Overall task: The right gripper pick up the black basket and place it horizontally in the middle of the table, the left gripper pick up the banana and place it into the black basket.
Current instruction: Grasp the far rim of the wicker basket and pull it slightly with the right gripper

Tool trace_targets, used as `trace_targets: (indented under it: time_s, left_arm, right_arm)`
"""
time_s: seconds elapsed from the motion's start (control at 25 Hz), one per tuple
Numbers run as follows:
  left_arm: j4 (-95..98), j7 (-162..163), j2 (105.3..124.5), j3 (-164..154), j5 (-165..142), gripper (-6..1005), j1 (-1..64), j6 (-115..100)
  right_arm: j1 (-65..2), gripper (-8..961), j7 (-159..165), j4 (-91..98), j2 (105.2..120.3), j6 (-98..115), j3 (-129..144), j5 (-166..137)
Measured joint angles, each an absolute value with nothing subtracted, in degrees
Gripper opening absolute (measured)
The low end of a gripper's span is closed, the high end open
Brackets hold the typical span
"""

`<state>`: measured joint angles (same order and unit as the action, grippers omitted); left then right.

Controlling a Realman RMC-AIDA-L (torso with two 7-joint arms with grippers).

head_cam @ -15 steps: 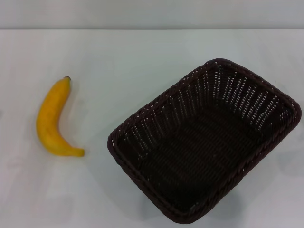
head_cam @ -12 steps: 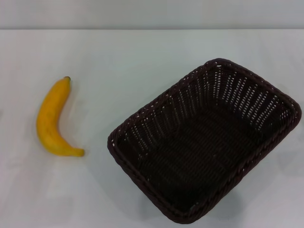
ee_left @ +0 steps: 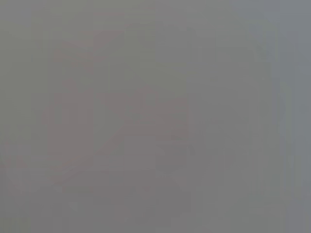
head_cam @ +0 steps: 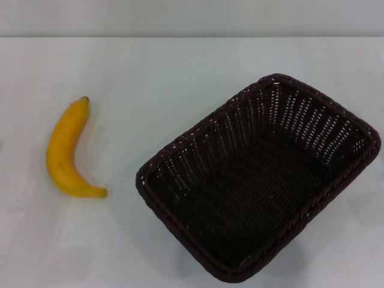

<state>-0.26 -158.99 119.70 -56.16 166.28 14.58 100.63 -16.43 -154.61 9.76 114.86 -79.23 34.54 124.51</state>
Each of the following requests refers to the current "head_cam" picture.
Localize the yellow banana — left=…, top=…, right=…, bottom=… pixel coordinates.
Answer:
left=45, top=96, right=108, bottom=199

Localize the dark brown woven basket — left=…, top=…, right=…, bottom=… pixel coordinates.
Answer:
left=135, top=73, right=381, bottom=284

